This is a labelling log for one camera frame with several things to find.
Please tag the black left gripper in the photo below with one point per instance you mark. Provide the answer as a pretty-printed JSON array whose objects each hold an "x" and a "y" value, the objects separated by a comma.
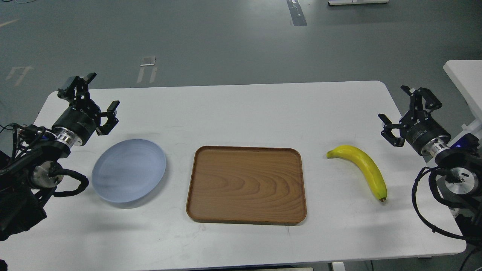
[{"x": 82, "y": 118}]

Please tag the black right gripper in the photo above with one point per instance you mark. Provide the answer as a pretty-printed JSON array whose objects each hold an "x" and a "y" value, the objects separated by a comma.
[{"x": 417, "y": 126}]

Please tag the light blue round plate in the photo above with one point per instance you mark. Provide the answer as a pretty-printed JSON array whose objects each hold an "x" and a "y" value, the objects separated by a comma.
[{"x": 128, "y": 171}]

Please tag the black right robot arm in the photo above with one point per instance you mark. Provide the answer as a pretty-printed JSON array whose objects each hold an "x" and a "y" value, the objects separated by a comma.
[{"x": 455, "y": 180}]

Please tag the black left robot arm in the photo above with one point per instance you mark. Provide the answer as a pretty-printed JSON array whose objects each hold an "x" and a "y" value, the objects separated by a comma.
[{"x": 32, "y": 173}]

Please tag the yellow banana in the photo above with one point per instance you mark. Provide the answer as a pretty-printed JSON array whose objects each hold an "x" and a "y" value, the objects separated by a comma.
[{"x": 367, "y": 166}]

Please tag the white side table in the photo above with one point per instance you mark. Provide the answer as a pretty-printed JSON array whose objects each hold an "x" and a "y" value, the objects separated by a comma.
[{"x": 467, "y": 77}]

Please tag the brown wooden tray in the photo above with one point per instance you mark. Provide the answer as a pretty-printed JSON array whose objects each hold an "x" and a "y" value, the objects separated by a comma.
[{"x": 247, "y": 185}]

